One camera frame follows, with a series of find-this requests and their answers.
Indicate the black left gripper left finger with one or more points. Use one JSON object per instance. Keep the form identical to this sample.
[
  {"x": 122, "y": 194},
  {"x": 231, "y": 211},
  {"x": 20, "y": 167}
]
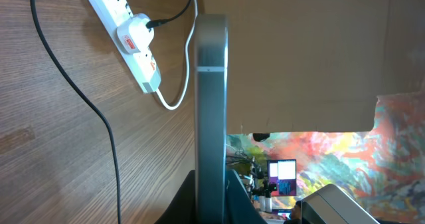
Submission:
[{"x": 182, "y": 208}]

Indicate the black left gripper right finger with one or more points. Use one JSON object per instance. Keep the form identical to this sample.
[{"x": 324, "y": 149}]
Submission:
[{"x": 238, "y": 207}]

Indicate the blue Galaxy smartphone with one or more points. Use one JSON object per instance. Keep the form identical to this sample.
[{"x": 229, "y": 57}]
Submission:
[{"x": 211, "y": 43}]

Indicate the white USB charger plug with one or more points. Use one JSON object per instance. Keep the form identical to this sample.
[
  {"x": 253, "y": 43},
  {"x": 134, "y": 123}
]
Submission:
[{"x": 134, "y": 34}]

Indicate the computer monitor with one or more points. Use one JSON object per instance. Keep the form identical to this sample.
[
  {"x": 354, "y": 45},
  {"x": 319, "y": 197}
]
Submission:
[{"x": 282, "y": 176}]

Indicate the white power strip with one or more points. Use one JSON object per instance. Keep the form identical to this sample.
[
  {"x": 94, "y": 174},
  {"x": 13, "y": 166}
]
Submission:
[{"x": 143, "y": 66}]

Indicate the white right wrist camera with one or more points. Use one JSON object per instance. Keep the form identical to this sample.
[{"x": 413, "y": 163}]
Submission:
[{"x": 331, "y": 205}]

